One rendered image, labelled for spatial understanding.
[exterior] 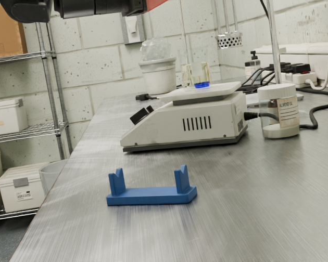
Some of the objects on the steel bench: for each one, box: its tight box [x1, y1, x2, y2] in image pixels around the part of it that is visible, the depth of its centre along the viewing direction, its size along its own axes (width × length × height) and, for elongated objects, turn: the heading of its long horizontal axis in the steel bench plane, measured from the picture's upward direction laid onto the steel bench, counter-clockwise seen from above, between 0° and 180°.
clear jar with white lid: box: [257, 83, 301, 139], centre depth 82 cm, size 6×6×8 cm
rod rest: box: [106, 164, 197, 205], centre depth 58 cm, size 10×3×4 cm, turn 111°
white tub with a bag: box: [138, 35, 176, 95], centre depth 193 cm, size 14×14×21 cm
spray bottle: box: [250, 50, 262, 81], centre depth 188 cm, size 4×4×11 cm
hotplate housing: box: [120, 91, 258, 152], centre depth 89 cm, size 22×13×8 cm, turn 115°
